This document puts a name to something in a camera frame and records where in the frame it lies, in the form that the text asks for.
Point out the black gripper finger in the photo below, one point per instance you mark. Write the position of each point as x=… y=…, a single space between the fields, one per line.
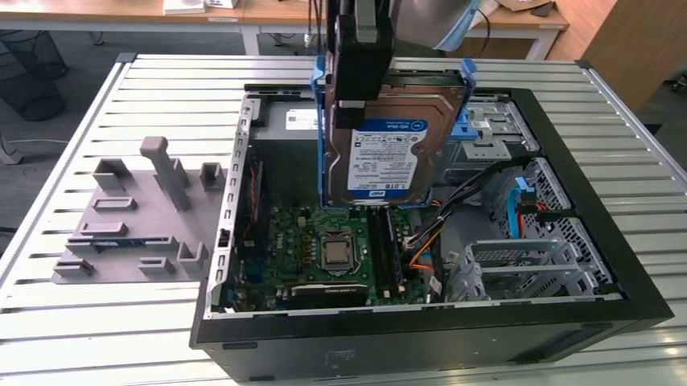
x=349 y=114

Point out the hard disk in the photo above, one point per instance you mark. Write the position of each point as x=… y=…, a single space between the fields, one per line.
x=386 y=161

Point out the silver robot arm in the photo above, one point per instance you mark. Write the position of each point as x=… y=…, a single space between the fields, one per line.
x=420 y=20

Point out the metal disk bay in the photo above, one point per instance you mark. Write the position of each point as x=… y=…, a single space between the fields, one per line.
x=516 y=269

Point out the grey power supply unit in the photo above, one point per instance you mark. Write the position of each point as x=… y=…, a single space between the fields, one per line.
x=279 y=161

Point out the blue plastic drive latch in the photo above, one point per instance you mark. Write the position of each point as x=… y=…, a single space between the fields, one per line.
x=464 y=128

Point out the metal optical drive cage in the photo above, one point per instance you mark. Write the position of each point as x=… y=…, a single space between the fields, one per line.
x=484 y=153

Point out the black CPU socket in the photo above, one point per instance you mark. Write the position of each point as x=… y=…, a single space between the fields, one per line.
x=338 y=234

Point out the small printed white box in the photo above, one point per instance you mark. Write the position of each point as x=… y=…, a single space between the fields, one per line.
x=222 y=4

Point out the brown cardboard piece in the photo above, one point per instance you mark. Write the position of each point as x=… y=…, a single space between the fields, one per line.
x=524 y=6

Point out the black RAM slot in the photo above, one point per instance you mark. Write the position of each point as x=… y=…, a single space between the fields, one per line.
x=378 y=249

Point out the dark RAM stick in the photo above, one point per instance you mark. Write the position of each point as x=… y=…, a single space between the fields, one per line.
x=396 y=249

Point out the silver CPU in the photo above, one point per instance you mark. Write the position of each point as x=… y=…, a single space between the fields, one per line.
x=337 y=254

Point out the green motherboard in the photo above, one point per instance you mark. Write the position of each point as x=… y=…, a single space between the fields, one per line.
x=301 y=277

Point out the black graphics card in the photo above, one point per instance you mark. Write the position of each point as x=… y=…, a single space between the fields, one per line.
x=327 y=295

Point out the grey parts rack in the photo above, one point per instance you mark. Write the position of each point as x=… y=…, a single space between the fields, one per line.
x=139 y=225

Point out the wooden cabinet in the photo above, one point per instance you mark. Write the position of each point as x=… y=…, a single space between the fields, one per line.
x=634 y=48

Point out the blue RAM stick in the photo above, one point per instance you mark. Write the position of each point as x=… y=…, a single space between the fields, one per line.
x=118 y=242

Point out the black PC case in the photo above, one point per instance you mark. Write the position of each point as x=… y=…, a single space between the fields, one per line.
x=375 y=346

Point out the black mesh waste bin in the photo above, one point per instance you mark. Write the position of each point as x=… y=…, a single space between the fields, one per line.
x=33 y=80

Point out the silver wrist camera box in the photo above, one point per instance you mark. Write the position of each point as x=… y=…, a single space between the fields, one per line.
x=366 y=20

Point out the wooden desk white frame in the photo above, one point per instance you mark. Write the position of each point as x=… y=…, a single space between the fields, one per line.
x=508 y=25
x=134 y=18

